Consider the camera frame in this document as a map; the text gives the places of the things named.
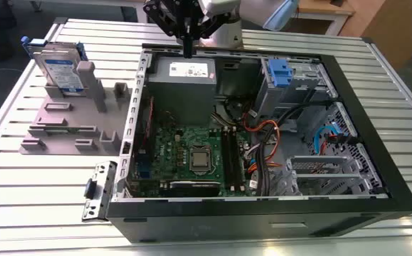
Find black RAM slot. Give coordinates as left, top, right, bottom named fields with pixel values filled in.
left=221, top=127, right=238, bottom=191
left=231, top=127, right=247, bottom=191

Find orange and red wire bundle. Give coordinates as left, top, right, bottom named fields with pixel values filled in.
left=243, top=101, right=285, bottom=174

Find CPU socket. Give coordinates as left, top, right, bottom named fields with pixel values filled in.
left=187, top=145, right=217, bottom=177

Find silver CPU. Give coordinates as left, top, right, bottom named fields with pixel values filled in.
left=193, top=151, right=210, bottom=167

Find black PC case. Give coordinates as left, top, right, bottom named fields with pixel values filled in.
left=105, top=42, right=412, bottom=244

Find green motherboard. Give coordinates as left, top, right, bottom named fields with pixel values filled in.
left=127, top=125, right=261, bottom=198

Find grey power supply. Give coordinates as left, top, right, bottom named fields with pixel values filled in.
left=145, top=55, right=218, bottom=128

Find metal slot retention bracket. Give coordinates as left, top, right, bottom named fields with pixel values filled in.
left=81, top=160, right=119, bottom=222

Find metal disk bay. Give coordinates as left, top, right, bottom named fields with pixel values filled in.
left=286, top=156, right=385, bottom=197

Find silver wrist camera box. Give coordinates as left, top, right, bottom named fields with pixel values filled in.
left=197, top=0, right=229, bottom=17

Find brown cabinet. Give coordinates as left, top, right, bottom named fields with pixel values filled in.
left=339, top=0, right=412, bottom=70

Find green RAM stick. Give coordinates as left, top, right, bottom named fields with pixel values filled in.
left=45, top=127, right=82, bottom=135

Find grey parts rack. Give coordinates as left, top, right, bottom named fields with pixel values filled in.
left=20, top=60, right=134, bottom=156

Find yellow and black wires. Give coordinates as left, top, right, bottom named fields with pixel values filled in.
left=211, top=111, right=238, bottom=128

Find hard disk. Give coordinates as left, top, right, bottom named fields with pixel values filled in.
left=21, top=36, right=89, bottom=97

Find wooden desk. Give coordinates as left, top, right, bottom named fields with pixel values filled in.
left=297, top=0, right=357, bottom=35

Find blue plastic drive latch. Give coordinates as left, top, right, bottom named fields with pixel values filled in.
left=269, top=59, right=294, bottom=88

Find black power wire connector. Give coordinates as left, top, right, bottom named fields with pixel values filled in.
left=329, top=134, right=362, bottom=147

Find black graphics card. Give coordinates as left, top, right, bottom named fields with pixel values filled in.
left=158, top=180, right=222, bottom=198

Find thin red wire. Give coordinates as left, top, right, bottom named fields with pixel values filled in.
left=139, top=95, right=157, bottom=155

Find white metal desk frame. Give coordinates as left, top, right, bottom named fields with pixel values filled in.
left=121, top=0, right=150, bottom=24

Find metal optical drive cage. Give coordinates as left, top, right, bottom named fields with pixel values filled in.
left=254, top=57, right=337, bottom=126

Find thick black cable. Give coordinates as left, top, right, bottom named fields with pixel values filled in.
left=254, top=100, right=338, bottom=197

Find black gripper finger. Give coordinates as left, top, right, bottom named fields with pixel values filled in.
left=142, top=0, right=190, bottom=58
left=189, top=12, right=242, bottom=58

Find blue data wire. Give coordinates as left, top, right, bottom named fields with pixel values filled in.
left=313, top=121, right=342, bottom=155

